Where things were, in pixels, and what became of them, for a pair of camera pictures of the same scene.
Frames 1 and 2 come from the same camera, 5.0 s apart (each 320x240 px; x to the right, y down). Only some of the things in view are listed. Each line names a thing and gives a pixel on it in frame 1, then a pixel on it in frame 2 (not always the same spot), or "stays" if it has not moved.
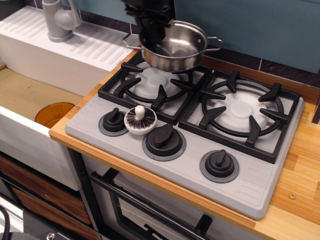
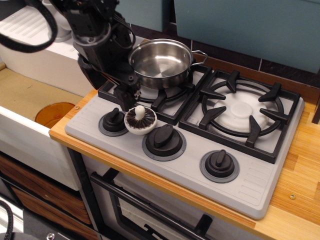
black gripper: (154, 16) -> (104, 40)
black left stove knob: (112, 123) stays
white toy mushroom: (140, 120) stays
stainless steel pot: (186, 42) -> (164, 63)
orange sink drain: (50, 114) stays
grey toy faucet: (60, 20) stays
